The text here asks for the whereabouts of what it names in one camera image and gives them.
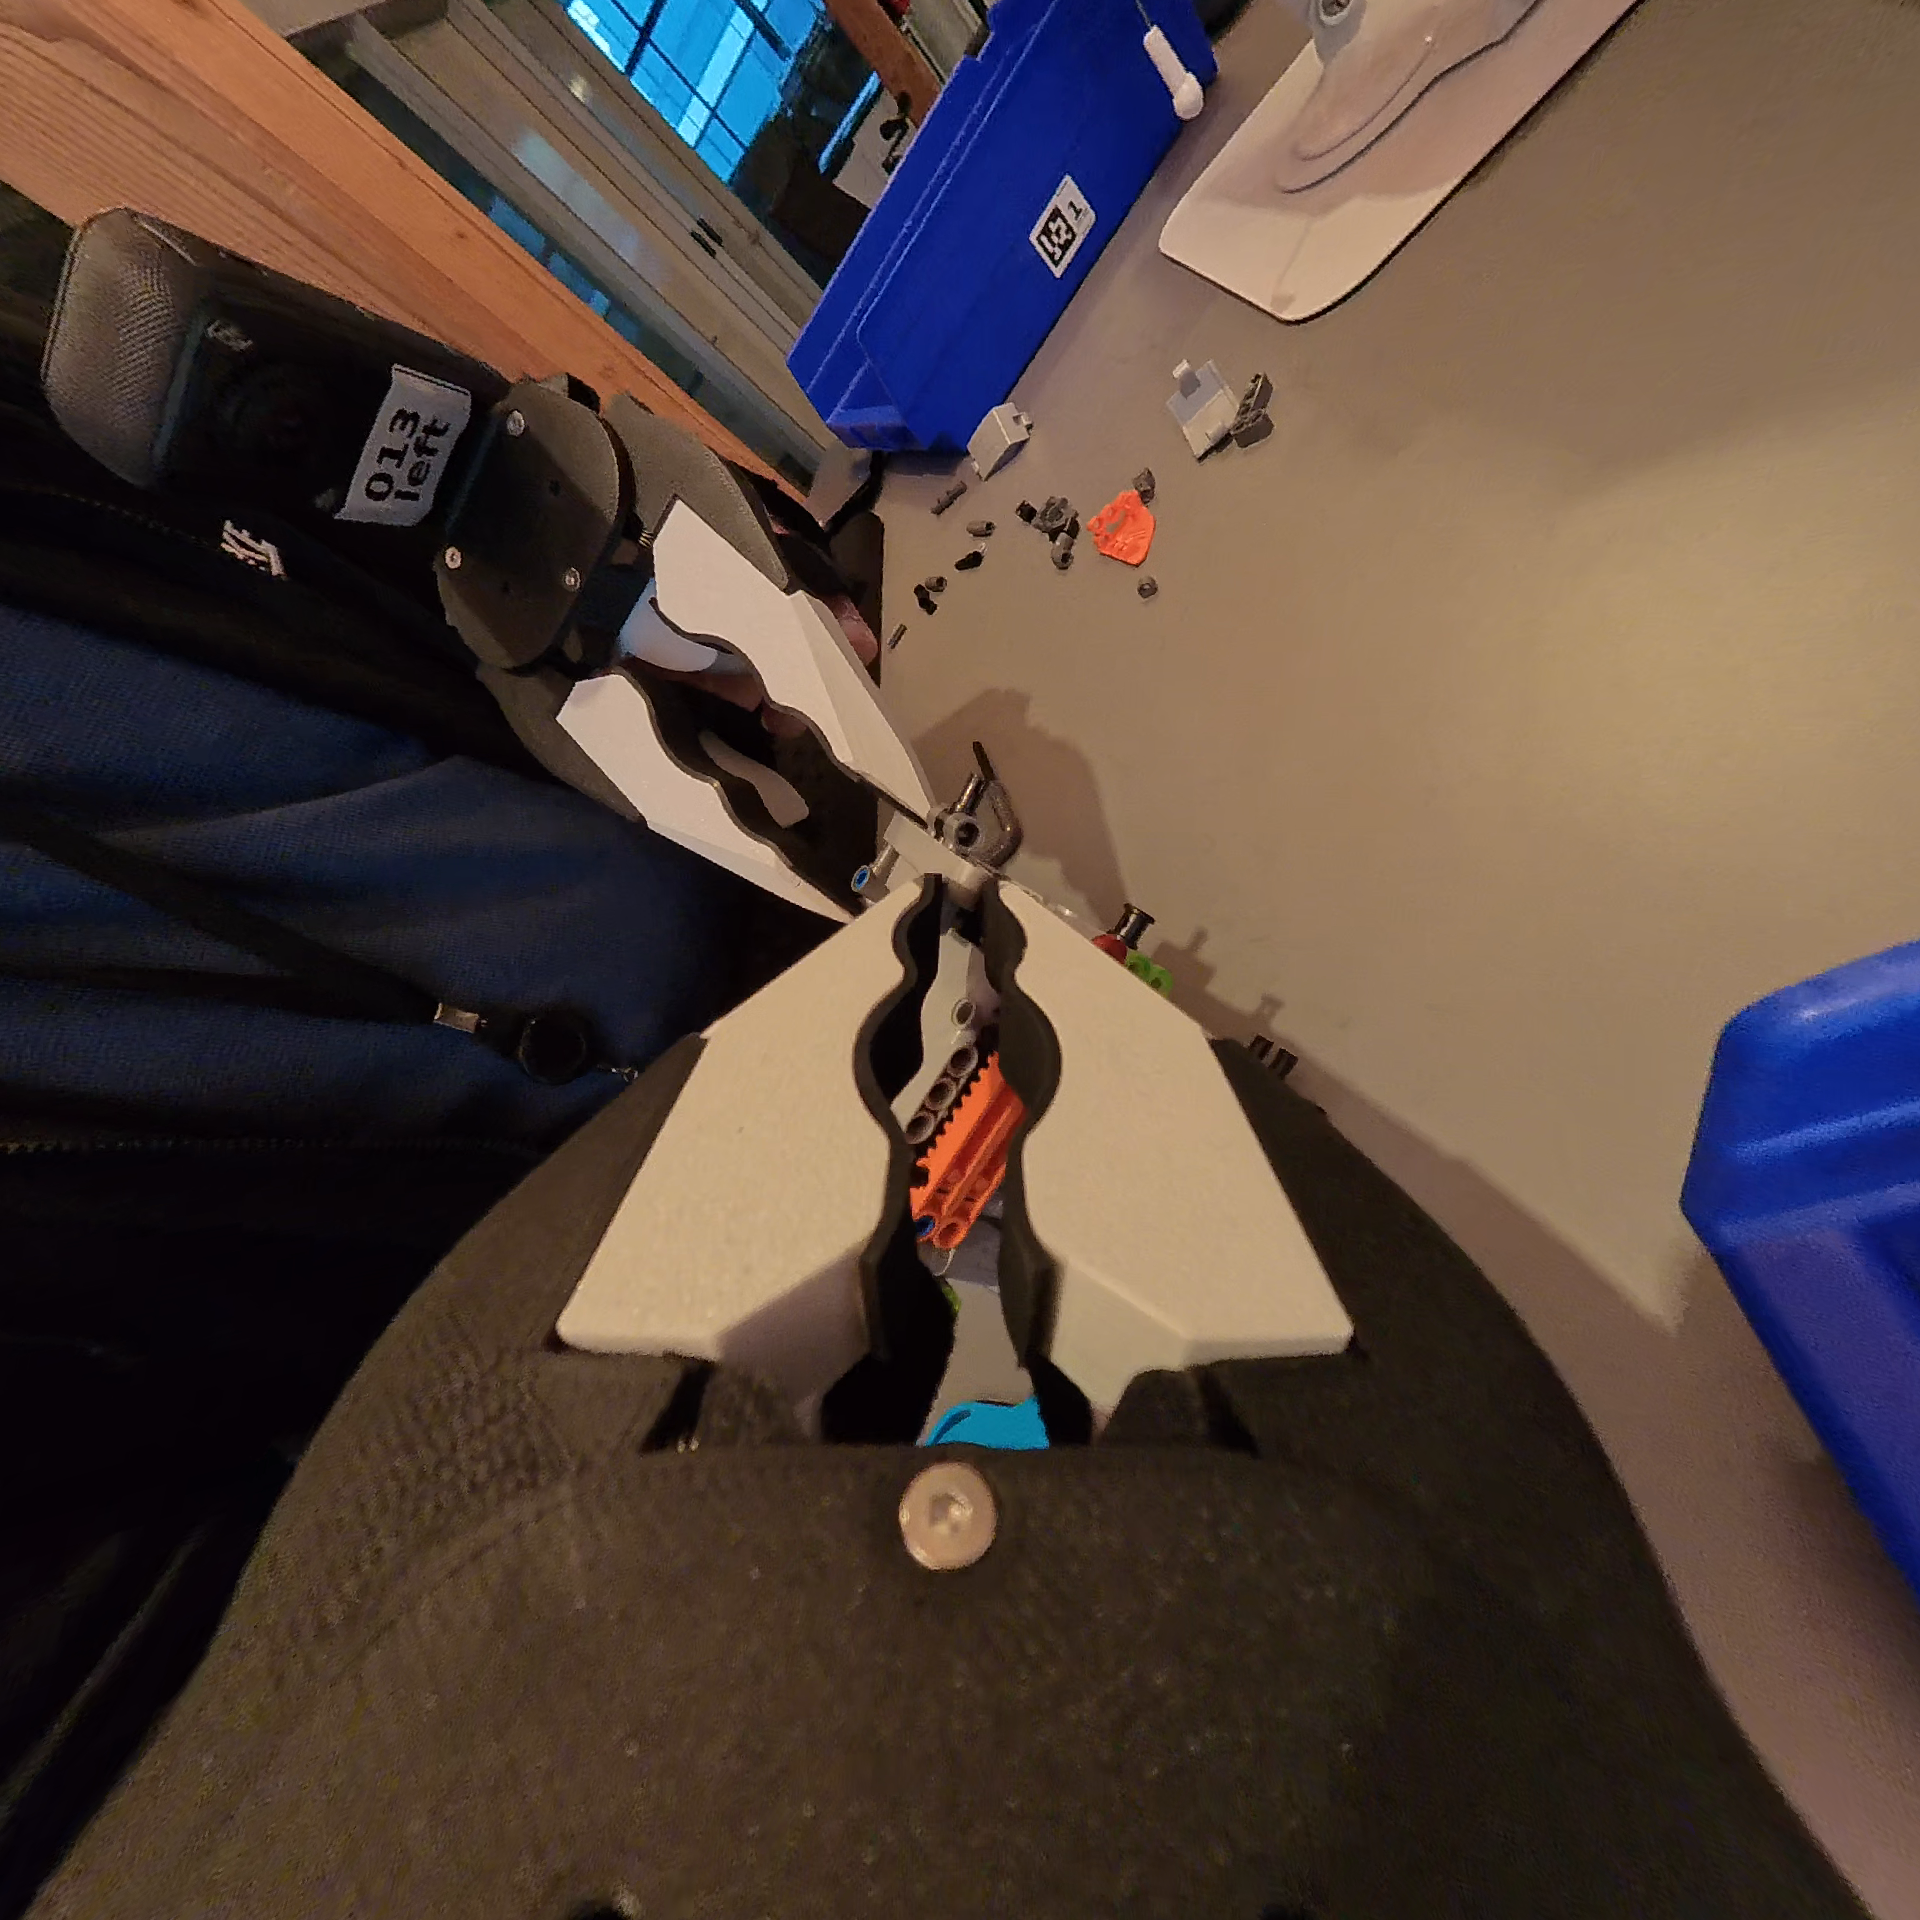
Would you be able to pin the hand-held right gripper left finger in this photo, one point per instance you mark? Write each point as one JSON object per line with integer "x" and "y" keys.
{"x": 705, "y": 1200}

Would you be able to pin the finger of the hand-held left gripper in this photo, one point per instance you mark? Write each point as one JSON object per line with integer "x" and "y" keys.
{"x": 764, "y": 631}
{"x": 644, "y": 751}

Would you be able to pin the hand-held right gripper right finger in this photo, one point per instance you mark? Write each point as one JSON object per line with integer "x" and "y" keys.
{"x": 1200, "y": 1200}

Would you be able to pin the grey orange toy robot model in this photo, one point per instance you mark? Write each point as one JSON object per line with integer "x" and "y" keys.
{"x": 960, "y": 1141}

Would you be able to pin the short black toy pin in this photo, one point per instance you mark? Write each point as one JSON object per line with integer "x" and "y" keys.
{"x": 983, "y": 769}

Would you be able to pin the small grey pin connector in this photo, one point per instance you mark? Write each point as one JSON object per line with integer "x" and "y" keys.
{"x": 960, "y": 823}

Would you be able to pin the person's left hand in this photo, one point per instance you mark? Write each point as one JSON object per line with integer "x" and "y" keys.
{"x": 859, "y": 631}

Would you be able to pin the light grey toy block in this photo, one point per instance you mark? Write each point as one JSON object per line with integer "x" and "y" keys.
{"x": 1001, "y": 441}

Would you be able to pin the person's blue garment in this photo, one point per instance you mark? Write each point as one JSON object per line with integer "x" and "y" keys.
{"x": 301, "y": 841}

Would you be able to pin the orange toy wedge panel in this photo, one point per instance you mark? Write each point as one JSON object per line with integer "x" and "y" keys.
{"x": 1122, "y": 528}

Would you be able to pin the wooden beam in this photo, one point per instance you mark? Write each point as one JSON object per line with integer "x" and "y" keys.
{"x": 301, "y": 181}

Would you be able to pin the blue tagged plastic bin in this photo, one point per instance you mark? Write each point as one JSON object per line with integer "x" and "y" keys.
{"x": 974, "y": 254}

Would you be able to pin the blue lit window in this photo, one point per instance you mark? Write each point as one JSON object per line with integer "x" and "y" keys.
{"x": 705, "y": 75}

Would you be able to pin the light grey curved toy panel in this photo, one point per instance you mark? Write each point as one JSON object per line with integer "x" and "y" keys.
{"x": 1202, "y": 409}

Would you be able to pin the dark grey angled toy beam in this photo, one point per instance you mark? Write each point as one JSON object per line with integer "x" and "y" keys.
{"x": 1255, "y": 412}

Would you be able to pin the white rounded board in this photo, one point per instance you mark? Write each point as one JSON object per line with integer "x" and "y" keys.
{"x": 1425, "y": 224}

